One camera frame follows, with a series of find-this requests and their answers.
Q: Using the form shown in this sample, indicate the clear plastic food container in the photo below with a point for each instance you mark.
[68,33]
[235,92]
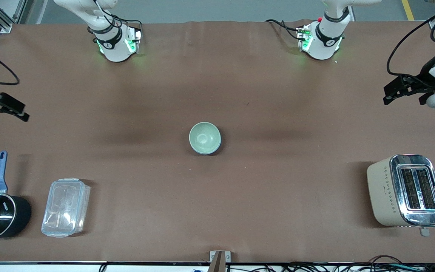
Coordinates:
[65,207]

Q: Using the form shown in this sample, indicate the brown table cover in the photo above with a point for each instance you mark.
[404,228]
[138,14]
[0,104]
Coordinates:
[217,94]

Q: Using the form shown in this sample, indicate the metal base connector bracket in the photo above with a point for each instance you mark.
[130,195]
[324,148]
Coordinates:
[134,39]
[303,37]

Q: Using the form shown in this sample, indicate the beige chrome toaster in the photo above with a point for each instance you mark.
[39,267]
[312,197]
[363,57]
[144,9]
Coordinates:
[387,192]

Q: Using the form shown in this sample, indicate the green bowl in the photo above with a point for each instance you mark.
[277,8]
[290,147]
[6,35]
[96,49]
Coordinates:
[204,138]

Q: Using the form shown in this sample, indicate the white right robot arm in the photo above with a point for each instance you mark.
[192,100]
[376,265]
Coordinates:
[113,45]

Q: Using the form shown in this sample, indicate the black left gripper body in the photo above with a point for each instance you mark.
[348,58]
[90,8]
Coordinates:
[422,81]

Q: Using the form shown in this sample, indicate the aluminium profile frame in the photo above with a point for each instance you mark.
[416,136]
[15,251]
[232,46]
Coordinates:
[4,19]

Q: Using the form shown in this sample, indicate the metal table edge bracket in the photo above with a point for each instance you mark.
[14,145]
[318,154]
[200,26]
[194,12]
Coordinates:
[219,260]

